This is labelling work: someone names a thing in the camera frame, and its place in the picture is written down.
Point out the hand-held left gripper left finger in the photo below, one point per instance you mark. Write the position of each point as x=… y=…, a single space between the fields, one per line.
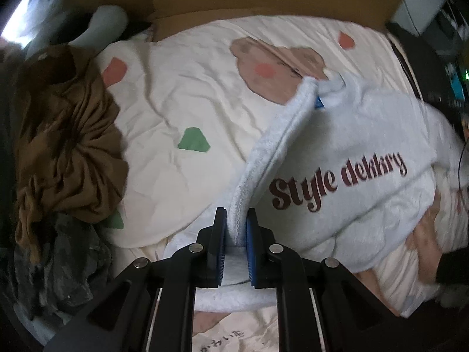
x=219 y=249

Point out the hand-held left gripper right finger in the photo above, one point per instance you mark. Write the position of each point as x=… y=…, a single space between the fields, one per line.
x=251 y=256

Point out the light grey sweatshirt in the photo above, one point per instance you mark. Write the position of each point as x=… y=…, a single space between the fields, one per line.
x=329 y=135

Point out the dark camouflage garment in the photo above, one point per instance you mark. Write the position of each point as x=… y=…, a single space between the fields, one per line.
x=73 y=264

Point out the cream bear print bed sheet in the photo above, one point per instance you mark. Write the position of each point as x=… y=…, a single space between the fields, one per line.
x=176 y=91

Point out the brown garment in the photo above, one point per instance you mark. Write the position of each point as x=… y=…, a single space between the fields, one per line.
x=73 y=135

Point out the person's leg in black pants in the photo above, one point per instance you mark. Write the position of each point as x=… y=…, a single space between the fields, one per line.
x=454 y=267

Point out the folded black garment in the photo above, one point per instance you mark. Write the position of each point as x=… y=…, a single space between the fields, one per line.
x=421 y=66

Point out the grey neck pillow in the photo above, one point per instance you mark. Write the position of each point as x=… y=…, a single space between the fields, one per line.
x=106 y=18

